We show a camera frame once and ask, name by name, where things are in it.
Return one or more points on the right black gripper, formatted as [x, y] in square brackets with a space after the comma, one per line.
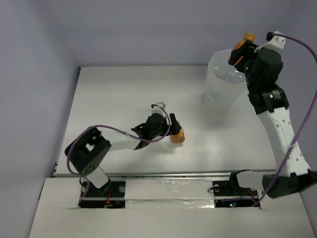
[247, 49]

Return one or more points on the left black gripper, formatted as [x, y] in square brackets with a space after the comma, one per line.
[172, 124]

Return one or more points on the orange juice bottle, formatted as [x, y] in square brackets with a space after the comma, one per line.
[240, 47]
[178, 135]

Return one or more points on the clear bottle white cap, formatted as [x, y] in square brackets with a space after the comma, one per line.
[234, 77]

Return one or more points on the green label clear bottle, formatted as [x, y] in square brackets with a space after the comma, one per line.
[215, 68]

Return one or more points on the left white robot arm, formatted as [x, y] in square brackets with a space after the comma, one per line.
[85, 154]

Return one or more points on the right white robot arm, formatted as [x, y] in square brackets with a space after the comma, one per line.
[261, 66]

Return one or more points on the translucent white bin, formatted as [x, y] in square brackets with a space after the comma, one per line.
[220, 95]

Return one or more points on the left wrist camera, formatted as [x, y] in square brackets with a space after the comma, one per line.
[160, 105]

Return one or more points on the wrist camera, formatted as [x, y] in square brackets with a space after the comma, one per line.
[275, 41]
[160, 105]

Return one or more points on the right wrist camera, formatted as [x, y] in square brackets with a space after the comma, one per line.
[275, 41]

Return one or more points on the aluminium rail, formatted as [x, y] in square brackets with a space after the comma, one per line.
[168, 174]

